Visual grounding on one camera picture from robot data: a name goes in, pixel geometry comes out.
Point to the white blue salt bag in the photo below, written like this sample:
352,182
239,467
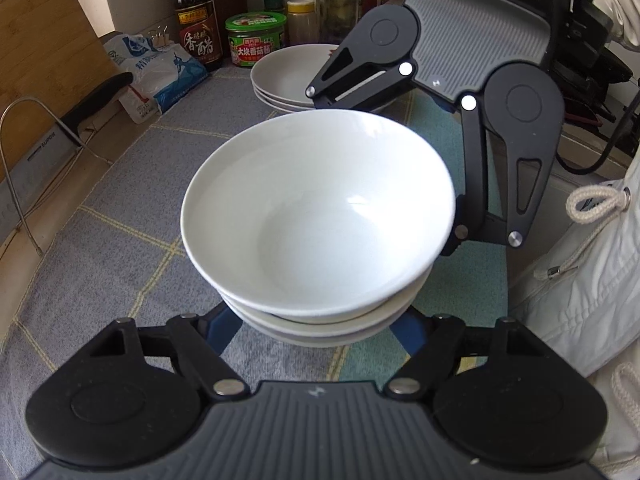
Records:
165,75

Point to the bamboo cutting board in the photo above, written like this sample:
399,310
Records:
45,50

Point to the person's right forearm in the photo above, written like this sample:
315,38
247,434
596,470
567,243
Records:
622,0

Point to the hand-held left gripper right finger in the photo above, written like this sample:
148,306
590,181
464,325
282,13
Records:
406,332

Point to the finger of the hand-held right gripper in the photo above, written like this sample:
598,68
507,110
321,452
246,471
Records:
462,210
350,102

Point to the grey checked dish mat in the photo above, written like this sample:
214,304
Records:
125,210

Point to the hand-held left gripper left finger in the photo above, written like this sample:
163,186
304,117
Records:
222,327

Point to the white bowl pink flowers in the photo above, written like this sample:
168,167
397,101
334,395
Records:
325,330
325,342
320,210

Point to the dark vinegar bottle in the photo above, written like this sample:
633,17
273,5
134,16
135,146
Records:
197,30

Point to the metal binder clips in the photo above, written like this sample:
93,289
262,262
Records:
159,37

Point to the jar dark green lid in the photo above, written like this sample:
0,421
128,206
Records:
273,4

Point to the white jacket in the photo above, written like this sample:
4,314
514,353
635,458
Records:
590,310

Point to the spice jar yellow lid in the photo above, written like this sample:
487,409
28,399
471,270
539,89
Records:
301,22

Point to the glass oil bottle red cap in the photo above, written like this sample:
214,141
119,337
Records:
339,10

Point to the green lidded sauce jar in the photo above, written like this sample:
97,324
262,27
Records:
255,45

